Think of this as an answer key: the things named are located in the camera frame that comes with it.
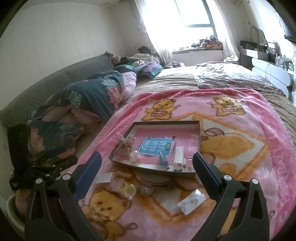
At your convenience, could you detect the white plastic packet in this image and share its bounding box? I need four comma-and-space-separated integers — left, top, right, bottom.
96, 172, 113, 184

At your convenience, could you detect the yellow jewelry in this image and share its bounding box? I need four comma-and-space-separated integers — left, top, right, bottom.
116, 180, 137, 200

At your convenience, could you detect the pearl ball hair clip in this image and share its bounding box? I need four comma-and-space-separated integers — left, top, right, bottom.
129, 150, 142, 163

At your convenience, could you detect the brown oval hair clip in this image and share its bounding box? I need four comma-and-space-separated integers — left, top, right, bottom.
135, 173, 171, 188

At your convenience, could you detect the grey headboard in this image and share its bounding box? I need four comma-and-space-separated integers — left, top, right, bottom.
1, 52, 113, 126

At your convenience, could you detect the white earring card packet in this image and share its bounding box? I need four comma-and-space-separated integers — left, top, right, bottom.
177, 189, 206, 215

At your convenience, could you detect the white spotted fabric flower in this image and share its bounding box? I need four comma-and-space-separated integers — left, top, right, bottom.
113, 135, 134, 158

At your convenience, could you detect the white hair claw clip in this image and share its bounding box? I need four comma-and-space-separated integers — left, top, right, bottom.
174, 146, 184, 166

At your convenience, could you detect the dark floral quilt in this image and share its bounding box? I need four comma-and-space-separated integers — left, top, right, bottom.
27, 65, 137, 159

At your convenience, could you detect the dark shallow cardboard tray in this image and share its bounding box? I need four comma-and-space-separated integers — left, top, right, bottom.
108, 120, 201, 178

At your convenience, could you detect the blue label card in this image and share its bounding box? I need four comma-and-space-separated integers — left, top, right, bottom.
138, 138, 174, 157

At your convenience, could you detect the white rounded bed footboard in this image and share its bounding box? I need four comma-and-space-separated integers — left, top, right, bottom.
251, 58, 293, 99

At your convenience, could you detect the grey striped folded blanket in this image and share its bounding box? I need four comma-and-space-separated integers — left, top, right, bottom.
194, 61, 285, 96

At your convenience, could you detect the purple teal pillow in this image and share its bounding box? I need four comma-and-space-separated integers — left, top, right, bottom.
137, 63, 164, 79

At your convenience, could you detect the black white desk shelf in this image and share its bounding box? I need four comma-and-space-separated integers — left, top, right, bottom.
239, 40, 278, 63

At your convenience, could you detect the clothes pile on windowsill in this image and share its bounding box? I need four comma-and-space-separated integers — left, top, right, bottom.
191, 35, 223, 50

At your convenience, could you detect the window with curtains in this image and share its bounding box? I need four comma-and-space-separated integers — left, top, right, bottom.
135, 1, 239, 64

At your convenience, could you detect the beige spiral hair tie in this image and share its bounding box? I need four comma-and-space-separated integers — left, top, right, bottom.
115, 170, 133, 179

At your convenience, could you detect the black wall television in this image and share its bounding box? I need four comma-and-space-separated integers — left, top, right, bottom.
284, 33, 296, 44

